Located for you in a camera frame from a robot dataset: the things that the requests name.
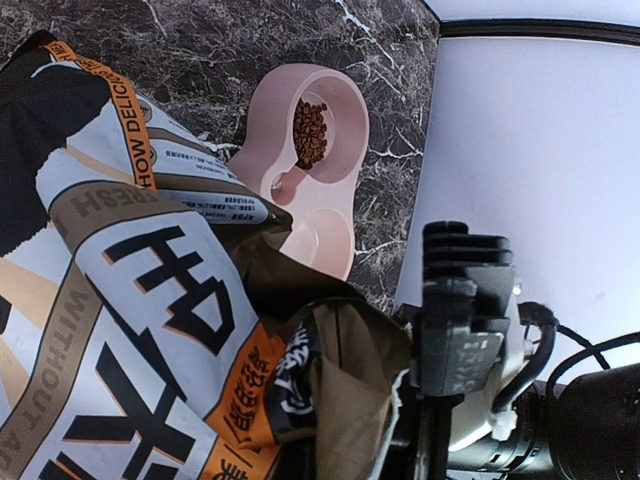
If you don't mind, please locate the pink double pet bowl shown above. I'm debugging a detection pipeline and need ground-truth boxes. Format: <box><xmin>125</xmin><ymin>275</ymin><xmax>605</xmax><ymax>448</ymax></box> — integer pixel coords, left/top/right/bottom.
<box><xmin>229</xmin><ymin>64</ymin><xmax>369</xmax><ymax>279</ymax></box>

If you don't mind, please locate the right black frame post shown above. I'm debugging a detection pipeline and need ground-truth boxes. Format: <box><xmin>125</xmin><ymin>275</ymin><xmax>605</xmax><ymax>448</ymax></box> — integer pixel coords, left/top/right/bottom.
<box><xmin>439</xmin><ymin>18</ymin><xmax>639</xmax><ymax>47</ymax></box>

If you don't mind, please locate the brown kibble in bowl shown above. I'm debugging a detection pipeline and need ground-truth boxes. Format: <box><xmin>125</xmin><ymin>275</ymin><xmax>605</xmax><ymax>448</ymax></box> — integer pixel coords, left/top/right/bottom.
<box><xmin>292</xmin><ymin>100</ymin><xmax>328</xmax><ymax>170</ymax></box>

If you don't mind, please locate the pet food bag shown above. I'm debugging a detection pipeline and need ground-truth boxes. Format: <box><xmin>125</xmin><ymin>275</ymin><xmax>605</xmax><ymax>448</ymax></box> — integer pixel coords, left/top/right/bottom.
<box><xmin>1</xmin><ymin>30</ymin><xmax>409</xmax><ymax>479</ymax></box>

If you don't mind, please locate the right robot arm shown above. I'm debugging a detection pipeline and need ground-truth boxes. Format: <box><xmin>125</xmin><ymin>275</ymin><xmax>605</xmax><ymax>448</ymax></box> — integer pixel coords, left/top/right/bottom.
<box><xmin>449</xmin><ymin>325</ymin><xmax>639</xmax><ymax>479</ymax></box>

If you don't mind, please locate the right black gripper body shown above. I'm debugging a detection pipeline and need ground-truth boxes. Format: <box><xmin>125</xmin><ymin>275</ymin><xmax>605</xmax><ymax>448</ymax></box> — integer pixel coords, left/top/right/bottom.
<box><xmin>389</xmin><ymin>304</ymin><xmax>451</xmax><ymax>480</ymax></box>

